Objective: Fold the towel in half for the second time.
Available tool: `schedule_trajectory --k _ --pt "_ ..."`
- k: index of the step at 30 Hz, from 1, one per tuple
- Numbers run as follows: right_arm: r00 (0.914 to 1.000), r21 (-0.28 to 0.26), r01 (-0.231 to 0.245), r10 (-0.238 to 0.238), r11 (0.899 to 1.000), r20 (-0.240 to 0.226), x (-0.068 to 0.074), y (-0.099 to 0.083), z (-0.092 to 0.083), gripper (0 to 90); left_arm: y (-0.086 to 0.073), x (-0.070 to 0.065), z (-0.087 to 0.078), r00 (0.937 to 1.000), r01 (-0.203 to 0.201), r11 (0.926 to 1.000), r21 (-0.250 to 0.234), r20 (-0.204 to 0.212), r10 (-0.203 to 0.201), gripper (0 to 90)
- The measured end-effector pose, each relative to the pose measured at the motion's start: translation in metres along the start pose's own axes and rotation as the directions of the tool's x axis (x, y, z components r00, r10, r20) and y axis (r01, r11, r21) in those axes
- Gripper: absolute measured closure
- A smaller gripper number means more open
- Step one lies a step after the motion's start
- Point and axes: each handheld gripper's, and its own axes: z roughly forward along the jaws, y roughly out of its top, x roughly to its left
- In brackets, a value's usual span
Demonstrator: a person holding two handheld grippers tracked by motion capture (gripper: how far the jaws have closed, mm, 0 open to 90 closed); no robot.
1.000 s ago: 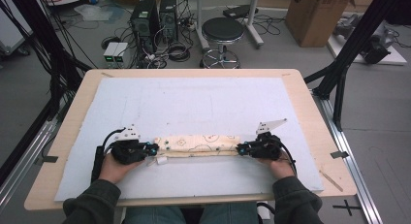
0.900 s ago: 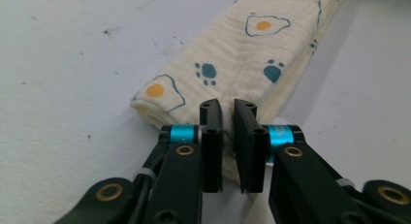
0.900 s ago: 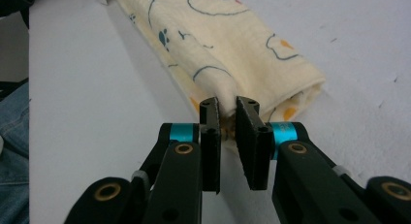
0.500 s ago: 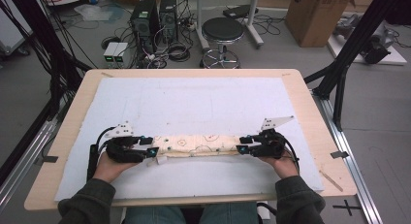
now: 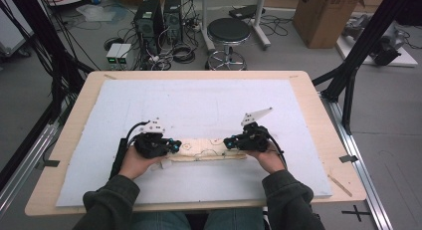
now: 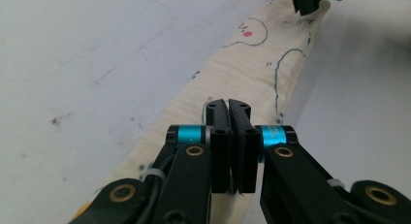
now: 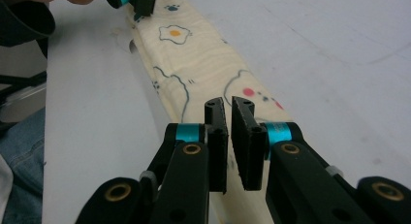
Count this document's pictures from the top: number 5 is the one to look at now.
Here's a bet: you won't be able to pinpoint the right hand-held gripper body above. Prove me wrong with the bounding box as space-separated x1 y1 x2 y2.
234 107 274 152

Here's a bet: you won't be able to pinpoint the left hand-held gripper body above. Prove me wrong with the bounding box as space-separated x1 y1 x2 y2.
133 117 172 159

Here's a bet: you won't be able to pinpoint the cream waffle cloth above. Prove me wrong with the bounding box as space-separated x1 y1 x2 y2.
154 137 249 170

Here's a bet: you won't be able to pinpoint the person's left hand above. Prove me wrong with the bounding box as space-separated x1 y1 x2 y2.
117 145 165 181

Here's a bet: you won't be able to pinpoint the person's right hand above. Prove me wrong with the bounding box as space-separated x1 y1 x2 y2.
246 141 287 175

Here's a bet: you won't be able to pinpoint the white foam mat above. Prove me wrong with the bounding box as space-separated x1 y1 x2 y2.
55 79 333 208

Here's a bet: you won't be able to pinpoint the person's left leg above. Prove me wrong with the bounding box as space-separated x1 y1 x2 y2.
130 211 192 230

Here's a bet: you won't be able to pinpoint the person's leg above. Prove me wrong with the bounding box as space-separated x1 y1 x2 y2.
130 211 192 230
202 207 267 230

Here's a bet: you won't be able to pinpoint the person's right leg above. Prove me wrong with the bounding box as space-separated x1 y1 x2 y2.
202 207 267 230

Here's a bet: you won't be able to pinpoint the white power supply box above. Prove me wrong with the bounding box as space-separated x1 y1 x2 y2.
105 43 122 66
115 43 133 66

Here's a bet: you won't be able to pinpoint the thin wooden stick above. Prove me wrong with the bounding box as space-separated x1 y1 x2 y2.
326 173 353 198

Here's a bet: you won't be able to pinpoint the black round stool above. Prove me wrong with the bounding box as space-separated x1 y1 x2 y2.
205 17 253 72

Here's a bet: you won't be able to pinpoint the white stand legs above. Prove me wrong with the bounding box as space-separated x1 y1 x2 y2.
200 0 272 53

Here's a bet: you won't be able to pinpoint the large black computer tower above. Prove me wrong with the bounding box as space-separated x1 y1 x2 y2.
133 0 165 56

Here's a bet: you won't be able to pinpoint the slim black computer tower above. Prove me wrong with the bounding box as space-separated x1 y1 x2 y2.
162 0 184 46

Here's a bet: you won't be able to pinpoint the black tape cross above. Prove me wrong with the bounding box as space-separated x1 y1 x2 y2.
340 204 371 223

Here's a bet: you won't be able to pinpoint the black flat device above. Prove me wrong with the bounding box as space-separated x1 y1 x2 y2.
228 4 267 21

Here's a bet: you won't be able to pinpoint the brown cardboard box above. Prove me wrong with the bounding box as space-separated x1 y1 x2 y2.
292 0 365 50

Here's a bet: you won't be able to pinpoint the clear plastic bag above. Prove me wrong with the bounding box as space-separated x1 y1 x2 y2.
76 3 117 23

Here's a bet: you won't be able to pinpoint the white board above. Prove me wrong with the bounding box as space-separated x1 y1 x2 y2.
335 30 419 69

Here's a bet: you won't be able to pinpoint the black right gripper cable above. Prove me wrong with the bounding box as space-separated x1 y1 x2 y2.
265 125 289 168

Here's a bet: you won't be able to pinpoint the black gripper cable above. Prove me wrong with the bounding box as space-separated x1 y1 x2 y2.
108 120 150 180
265 125 289 168

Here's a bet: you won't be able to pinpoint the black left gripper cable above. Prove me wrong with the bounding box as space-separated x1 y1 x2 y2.
108 120 150 180

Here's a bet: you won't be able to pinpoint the coiled black cables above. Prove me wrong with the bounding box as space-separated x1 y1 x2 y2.
171 43 197 65

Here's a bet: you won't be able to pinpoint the aluminium rail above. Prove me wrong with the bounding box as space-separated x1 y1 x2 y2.
319 92 395 230
0 122 62 218

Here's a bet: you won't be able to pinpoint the black metal frame stand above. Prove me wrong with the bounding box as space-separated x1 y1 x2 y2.
312 0 414 135
0 0 96 125

